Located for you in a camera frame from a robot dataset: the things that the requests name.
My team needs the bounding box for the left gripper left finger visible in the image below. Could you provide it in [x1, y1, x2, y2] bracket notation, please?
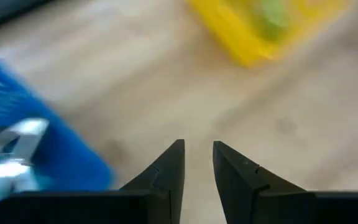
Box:
[119, 139, 186, 224]

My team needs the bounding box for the yellow plastic basket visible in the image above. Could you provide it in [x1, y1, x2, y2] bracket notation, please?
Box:
[188, 0, 351, 68]

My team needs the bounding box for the blue plastic basket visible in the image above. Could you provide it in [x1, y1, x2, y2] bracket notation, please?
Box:
[0, 57, 115, 224]

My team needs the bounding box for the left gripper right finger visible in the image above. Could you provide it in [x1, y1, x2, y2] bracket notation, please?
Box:
[213, 141, 309, 224]

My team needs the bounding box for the green staples box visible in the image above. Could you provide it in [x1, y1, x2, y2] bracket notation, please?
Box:
[253, 0, 291, 41]

